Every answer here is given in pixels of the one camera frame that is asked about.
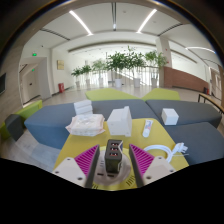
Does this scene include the small white stacked box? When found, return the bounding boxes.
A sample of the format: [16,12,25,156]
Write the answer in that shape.
[73,99,94,117]

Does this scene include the black wall screen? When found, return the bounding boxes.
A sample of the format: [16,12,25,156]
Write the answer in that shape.
[0,72,7,96]

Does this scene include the large white box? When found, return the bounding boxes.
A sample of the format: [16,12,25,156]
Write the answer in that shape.
[106,105,133,138]

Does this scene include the white coiled cable with plug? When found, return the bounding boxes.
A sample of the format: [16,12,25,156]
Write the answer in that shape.
[143,142,190,164]

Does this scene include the soft tissue pack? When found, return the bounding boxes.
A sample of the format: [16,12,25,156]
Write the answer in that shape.
[65,113,106,138]

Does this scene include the white cube box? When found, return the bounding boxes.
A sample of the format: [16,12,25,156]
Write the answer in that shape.
[161,108,180,126]

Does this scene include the dark multi-port charger block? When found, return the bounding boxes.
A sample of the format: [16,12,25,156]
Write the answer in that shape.
[104,139,124,174]

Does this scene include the framed wall picture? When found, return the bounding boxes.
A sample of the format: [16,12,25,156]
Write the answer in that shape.
[56,59,65,71]

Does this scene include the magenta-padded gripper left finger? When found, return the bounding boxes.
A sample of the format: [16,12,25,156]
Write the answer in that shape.
[52,143,101,189]

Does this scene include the wooden bench with black frame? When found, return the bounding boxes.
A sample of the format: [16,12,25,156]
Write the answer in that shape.
[197,92,224,116]

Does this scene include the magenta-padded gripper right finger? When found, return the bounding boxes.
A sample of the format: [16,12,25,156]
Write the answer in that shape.
[128,143,177,188]

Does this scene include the round white yellow-green power strip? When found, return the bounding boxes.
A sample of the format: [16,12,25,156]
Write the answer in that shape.
[91,153,138,192]

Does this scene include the green upholstered seat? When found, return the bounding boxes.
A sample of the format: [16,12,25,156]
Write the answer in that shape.
[84,87,139,102]
[141,87,181,102]
[0,99,44,141]

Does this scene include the dark grey pouf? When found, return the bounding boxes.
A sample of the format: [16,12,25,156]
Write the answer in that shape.
[4,113,25,142]

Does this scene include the group of ceiling strip lights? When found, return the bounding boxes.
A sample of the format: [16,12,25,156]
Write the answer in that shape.
[68,8,218,54]

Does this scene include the white tube with red print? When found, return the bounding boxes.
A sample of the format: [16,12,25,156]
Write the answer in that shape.
[142,119,154,138]

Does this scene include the group of potted plants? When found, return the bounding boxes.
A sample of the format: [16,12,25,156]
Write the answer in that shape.
[70,46,169,89]

